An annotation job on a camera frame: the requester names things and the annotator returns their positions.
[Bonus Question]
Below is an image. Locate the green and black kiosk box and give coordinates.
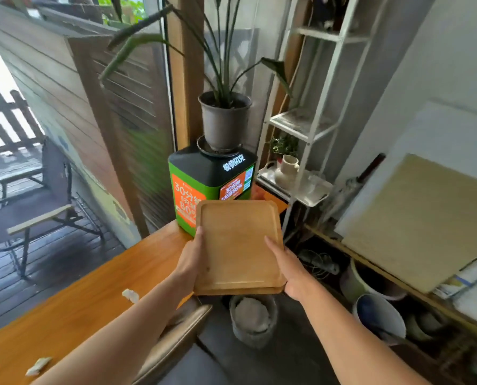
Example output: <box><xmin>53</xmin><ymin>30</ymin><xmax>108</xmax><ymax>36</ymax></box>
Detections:
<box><xmin>168</xmin><ymin>143</ymin><xmax>259</xmax><ymax>238</ymax></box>

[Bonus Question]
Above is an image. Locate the person's left hand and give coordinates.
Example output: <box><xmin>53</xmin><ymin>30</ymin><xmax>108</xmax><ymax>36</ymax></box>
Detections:
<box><xmin>173</xmin><ymin>226</ymin><xmax>205</xmax><ymax>295</ymax></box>

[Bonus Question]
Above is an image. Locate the small green potted plant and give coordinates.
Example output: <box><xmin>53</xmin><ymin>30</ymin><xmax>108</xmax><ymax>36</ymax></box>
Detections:
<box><xmin>270</xmin><ymin>134</ymin><xmax>299</xmax><ymax>161</ymax></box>

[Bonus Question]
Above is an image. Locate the person's left forearm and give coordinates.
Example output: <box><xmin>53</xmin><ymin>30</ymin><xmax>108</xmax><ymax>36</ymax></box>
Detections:
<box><xmin>32</xmin><ymin>272</ymin><xmax>194</xmax><ymax>385</ymax></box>

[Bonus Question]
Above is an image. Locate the white power strip with cable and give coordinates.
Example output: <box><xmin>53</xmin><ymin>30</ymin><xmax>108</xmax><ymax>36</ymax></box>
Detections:
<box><xmin>298</xmin><ymin>249</ymin><xmax>340</xmax><ymax>277</ymax></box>

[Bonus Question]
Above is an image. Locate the white tray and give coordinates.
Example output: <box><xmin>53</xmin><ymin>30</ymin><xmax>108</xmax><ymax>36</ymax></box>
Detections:
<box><xmin>258</xmin><ymin>161</ymin><xmax>333</xmax><ymax>207</ymax></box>

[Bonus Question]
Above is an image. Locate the grey plant pot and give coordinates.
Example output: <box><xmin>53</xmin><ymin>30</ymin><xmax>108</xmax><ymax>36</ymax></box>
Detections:
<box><xmin>196</xmin><ymin>91</ymin><xmax>253</xmax><ymax>157</ymax></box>

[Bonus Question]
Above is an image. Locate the grey folding chair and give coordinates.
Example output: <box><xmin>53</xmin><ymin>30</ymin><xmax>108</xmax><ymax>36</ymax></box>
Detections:
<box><xmin>0</xmin><ymin>138</ymin><xmax>104</xmax><ymax>279</ymax></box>

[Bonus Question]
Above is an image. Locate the tall green plant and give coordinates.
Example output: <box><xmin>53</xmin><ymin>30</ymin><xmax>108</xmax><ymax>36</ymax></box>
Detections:
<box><xmin>99</xmin><ymin>0</ymin><xmax>293</xmax><ymax>109</ymax></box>

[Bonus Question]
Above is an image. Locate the wooden fence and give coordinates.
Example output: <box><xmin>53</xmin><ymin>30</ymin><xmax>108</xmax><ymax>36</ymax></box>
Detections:
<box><xmin>0</xmin><ymin>81</ymin><xmax>46</xmax><ymax>159</ymax></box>

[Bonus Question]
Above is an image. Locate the person's right hand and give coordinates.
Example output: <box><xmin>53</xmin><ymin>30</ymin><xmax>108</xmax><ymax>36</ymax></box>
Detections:
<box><xmin>264</xmin><ymin>236</ymin><xmax>323</xmax><ymax>303</ymax></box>

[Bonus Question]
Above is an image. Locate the tan board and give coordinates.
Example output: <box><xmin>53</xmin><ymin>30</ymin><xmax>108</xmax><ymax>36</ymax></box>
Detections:
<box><xmin>341</xmin><ymin>154</ymin><xmax>477</xmax><ymax>294</ymax></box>

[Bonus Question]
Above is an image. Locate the grey woven waste basket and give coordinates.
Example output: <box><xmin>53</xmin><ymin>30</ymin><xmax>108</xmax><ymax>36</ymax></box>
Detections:
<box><xmin>229</xmin><ymin>294</ymin><xmax>279</xmax><ymax>350</ymax></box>

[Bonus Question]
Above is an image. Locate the white metal shelf rack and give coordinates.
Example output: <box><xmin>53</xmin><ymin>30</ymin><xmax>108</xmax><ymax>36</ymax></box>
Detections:
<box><xmin>255</xmin><ymin>0</ymin><xmax>389</xmax><ymax>237</ymax></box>

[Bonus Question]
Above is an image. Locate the folded grey umbrella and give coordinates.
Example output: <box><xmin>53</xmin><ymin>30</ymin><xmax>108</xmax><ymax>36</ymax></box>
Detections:
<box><xmin>320</xmin><ymin>153</ymin><xmax>386</xmax><ymax>225</ymax></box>

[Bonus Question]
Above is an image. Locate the large white board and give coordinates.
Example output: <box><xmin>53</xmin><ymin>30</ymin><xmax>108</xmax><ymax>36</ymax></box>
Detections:
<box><xmin>335</xmin><ymin>101</ymin><xmax>477</xmax><ymax>238</ymax></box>

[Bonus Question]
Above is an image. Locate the brown louvered door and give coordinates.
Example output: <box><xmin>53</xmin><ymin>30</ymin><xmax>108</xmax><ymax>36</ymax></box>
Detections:
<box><xmin>66</xmin><ymin>34</ymin><xmax>176</xmax><ymax>239</ymax></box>

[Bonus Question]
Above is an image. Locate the white and green bucket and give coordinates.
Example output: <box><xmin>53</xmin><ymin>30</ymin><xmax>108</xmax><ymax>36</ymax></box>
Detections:
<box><xmin>339</xmin><ymin>258</ymin><xmax>407</xmax><ymax>304</ymax></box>

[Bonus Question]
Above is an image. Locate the stack of papers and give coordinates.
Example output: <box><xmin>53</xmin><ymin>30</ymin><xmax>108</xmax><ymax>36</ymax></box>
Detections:
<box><xmin>433</xmin><ymin>248</ymin><xmax>477</xmax><ymax>331</ymax></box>

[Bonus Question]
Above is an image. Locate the low wooden shelf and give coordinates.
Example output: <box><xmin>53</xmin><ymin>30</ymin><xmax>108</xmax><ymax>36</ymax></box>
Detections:
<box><xmin>304</xmin><ymin>224</ymin><xmax>477</xmax><ymax>349</ymax></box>

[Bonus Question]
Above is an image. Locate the person's right forearm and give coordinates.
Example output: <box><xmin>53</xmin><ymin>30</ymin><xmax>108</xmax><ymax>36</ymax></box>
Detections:
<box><xmin>298</xmin><ymin>276</ymin><xmax>431</xmax><ymax>385</ymax></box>

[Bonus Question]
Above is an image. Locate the cream ceramic jug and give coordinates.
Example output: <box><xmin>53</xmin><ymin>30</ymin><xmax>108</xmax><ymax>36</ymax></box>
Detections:
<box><xmin>274</xmin><ymin>155</ymin><xmax>300</xmax><ymax>191</ymax></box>

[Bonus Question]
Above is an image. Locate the wooden tray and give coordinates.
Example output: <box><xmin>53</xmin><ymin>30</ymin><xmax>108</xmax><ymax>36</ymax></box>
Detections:
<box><xmin>193</xmin><ymin>199</ymin><xmax>288</xmax><ymax>297</ymax></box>

